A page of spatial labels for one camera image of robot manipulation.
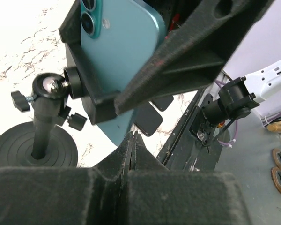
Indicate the teal phone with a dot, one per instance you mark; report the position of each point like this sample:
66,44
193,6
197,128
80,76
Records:
118,37

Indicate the black phone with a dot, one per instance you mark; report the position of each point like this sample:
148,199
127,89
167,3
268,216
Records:
162,103
148,119

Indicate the black round-base phone stand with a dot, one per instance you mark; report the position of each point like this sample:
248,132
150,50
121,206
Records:
74,97

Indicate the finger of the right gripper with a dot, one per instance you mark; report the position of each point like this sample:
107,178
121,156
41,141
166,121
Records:
194,54

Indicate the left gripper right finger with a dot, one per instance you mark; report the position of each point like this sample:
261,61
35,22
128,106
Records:
154,195

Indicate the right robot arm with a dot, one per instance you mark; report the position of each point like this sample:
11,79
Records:
237,98

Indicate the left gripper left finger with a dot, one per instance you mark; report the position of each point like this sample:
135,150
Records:
67,196

